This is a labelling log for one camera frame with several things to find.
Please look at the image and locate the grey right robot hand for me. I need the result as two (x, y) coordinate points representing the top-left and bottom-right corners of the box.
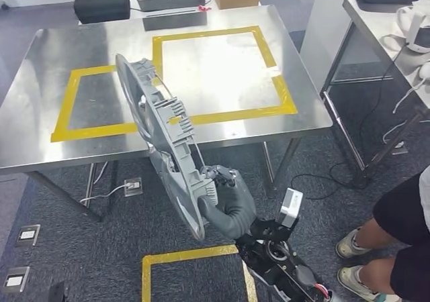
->
(197, 165), (257, 241)

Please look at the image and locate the silver hubcap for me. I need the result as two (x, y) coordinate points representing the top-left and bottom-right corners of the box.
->
(115, 53), (219, 242)

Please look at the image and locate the stainless steel workbench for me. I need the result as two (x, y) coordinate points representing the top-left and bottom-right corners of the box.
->
(0, 4), (333, 223)

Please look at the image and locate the yellow tape double rectangle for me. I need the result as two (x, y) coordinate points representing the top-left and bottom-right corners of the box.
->
(50, 25), (299, 144)

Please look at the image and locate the yellow floor tape outline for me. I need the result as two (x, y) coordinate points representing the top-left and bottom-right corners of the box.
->
(141, 244), (258, 302)

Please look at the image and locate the white office desk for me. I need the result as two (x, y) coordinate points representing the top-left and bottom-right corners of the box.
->
(76, 0), (263, 26)

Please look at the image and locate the person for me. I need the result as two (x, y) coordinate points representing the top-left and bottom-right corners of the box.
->
(336, 164), (430, 302)

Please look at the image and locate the black zip case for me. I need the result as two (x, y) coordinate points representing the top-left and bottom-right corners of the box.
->
(73, 0), (131, 25)

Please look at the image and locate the metal floor socket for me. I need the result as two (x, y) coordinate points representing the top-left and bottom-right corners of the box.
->
(16, 224), (41, 248)
(2, 266), (30, 294)

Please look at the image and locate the white VR headset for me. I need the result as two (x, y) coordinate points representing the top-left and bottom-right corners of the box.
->
(396, 0), (430, 54)

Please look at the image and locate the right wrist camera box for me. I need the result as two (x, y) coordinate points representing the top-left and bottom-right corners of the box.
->
(280, 187), (304, 229)

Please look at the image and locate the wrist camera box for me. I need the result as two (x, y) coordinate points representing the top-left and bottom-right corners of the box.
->
(280, 187), (304, 229)
(48, 281), (68, 302)

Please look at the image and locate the black floor cable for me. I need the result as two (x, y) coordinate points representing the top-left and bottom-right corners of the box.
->
(290, 42), (409, 202)

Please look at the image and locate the white adapter cable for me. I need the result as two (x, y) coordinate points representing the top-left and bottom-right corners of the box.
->
(79, 160), (127, 205)

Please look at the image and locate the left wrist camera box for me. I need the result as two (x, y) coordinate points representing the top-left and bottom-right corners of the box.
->
(48, 281), (68, 302)

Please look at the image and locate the white controller cable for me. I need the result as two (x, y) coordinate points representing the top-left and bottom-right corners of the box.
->
(382, 75), (430, 144)

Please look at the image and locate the steel frame table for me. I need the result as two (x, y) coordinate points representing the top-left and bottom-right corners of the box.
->
(320, 0), (430, 185)

